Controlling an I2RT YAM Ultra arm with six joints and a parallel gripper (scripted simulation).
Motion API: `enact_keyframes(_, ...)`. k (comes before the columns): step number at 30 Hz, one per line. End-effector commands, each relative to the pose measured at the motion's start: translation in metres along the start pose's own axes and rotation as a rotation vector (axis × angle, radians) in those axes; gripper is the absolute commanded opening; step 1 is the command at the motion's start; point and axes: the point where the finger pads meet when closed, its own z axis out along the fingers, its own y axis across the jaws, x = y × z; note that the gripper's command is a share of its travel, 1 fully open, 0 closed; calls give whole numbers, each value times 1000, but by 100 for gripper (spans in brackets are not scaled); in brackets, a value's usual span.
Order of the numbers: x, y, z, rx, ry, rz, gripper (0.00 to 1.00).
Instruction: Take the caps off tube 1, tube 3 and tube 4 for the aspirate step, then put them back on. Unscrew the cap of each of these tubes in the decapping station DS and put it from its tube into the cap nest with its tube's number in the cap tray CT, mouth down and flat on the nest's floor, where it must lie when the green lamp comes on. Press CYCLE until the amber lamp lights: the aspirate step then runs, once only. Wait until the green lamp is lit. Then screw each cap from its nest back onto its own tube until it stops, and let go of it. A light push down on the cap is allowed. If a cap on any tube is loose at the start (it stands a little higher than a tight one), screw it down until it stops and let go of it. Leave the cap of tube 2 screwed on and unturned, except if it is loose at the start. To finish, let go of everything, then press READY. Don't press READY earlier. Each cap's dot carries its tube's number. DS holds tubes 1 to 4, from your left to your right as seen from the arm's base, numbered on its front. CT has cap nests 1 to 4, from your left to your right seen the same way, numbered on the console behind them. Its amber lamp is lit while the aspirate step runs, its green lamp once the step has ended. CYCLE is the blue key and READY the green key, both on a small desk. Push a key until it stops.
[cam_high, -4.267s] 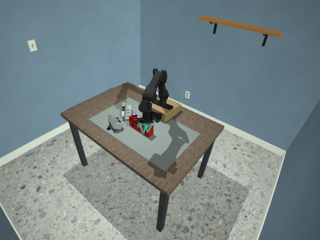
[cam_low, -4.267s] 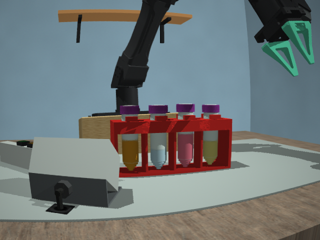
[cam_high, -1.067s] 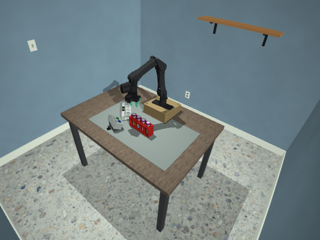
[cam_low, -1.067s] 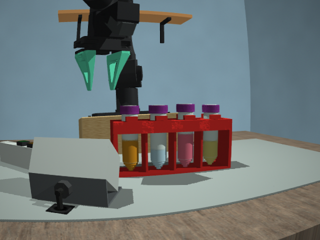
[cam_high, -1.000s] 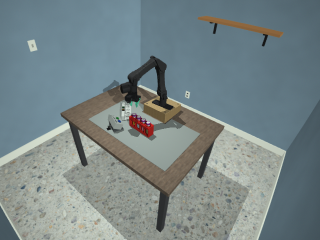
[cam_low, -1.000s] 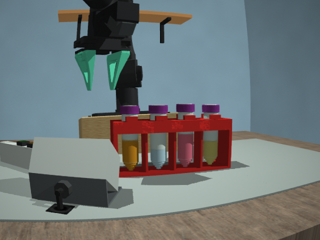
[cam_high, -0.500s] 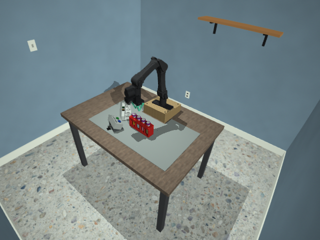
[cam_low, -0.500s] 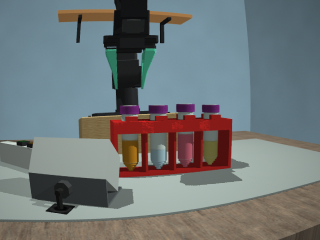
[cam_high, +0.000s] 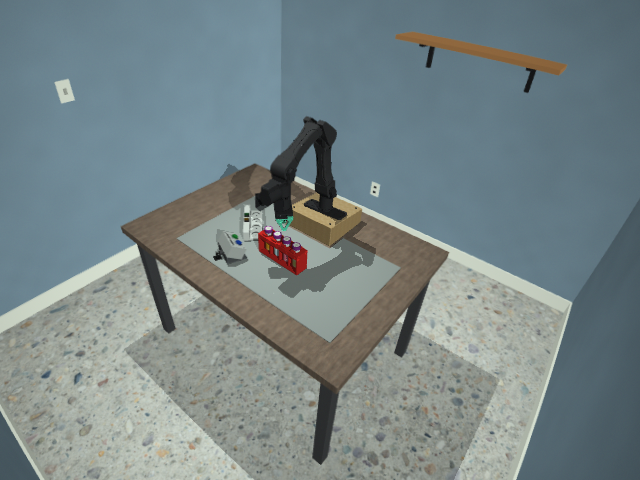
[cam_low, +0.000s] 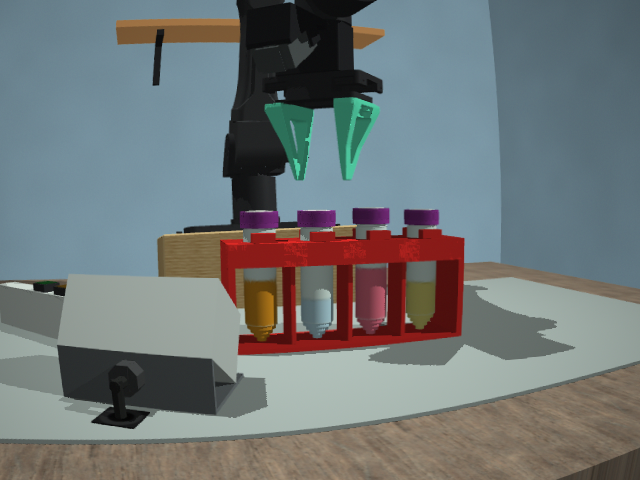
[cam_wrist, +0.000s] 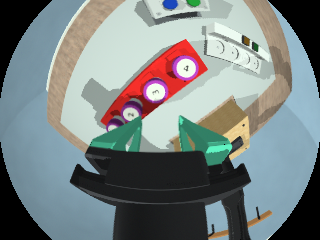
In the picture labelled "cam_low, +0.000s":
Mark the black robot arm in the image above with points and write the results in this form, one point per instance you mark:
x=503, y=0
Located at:
x=282, y=39

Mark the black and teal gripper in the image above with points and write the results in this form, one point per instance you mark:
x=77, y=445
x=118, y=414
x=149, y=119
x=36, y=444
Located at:
x=309, y=91

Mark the pale grey flat mat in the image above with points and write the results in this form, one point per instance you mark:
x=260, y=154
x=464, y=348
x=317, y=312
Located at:
x=517, y=337

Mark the purple screw cap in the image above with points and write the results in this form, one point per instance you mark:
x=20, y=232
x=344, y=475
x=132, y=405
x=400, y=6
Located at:
x=421, y=217
x=316, y=218
x=259, y=219
x=370, y=215

